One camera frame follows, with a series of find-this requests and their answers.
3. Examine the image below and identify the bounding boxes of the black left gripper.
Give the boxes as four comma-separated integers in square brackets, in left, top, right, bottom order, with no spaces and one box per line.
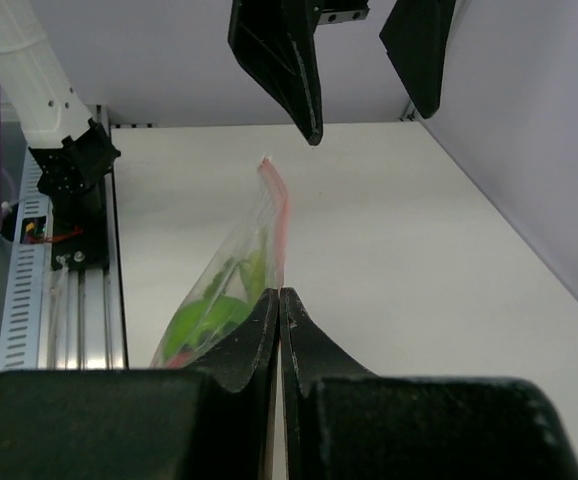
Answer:
[228,0,456,146]

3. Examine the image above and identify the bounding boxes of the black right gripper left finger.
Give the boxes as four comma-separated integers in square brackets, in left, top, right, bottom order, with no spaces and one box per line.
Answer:
[0,289,279,479]

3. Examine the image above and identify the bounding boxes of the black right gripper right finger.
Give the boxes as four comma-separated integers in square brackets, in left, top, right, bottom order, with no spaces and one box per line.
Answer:
[279,288,578,479]

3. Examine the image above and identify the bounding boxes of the clear polka dot zip bag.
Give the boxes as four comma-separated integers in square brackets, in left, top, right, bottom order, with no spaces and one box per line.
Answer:
[150,157,290,368]

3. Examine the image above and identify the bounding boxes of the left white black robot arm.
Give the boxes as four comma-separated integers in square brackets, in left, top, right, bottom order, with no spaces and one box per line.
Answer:
[0,1,455,232]

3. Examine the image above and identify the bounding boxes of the red toy pepper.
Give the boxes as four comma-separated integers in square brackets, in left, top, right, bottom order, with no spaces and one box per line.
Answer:
[166,350,195,369]

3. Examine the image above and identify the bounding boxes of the green toy pepper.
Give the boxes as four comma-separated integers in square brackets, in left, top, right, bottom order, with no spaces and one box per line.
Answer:
[154,249,268,366]

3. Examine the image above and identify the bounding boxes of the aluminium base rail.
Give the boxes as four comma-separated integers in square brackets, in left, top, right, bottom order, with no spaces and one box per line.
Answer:
[44,105,128,370]

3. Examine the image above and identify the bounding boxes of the slotted white cable duct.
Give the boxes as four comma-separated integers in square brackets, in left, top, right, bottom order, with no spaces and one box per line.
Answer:
[0,154,50,371]

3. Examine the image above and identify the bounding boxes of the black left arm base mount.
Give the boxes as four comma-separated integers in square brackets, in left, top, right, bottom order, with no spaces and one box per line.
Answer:
[50,220,109,271]

